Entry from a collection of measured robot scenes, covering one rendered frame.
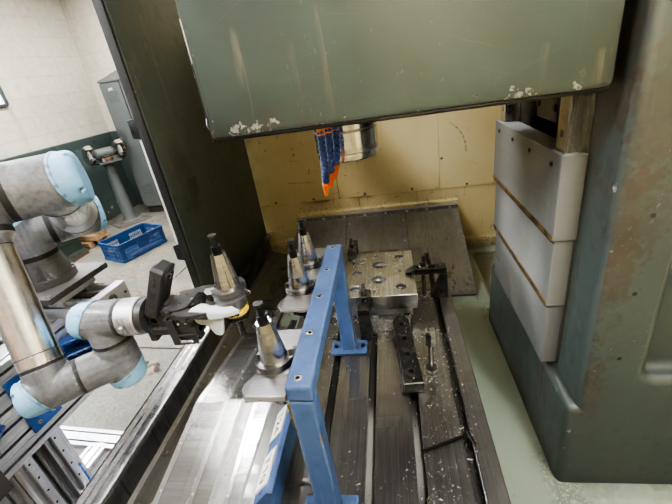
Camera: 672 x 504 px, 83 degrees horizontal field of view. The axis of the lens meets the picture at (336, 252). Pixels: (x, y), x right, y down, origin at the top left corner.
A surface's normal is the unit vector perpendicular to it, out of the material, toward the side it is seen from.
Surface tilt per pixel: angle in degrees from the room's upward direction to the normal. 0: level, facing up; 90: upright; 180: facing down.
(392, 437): 0
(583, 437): 90
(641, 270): 90
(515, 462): 0
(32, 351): 64
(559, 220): 90
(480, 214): 90
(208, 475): 7
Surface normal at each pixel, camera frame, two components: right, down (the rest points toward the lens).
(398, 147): -0.11, 0.45
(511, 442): -0.14, -0.89
